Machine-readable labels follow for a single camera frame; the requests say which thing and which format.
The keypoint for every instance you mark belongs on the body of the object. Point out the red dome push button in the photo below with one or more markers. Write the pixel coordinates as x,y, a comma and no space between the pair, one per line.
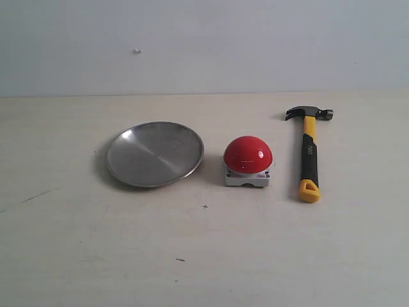
247,161

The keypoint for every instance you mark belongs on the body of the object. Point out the round stainless steel plate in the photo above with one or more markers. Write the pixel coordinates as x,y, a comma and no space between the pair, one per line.
154,154

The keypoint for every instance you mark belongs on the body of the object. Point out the yellow black claw hammer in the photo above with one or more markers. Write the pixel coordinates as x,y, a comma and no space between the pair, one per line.
309,190

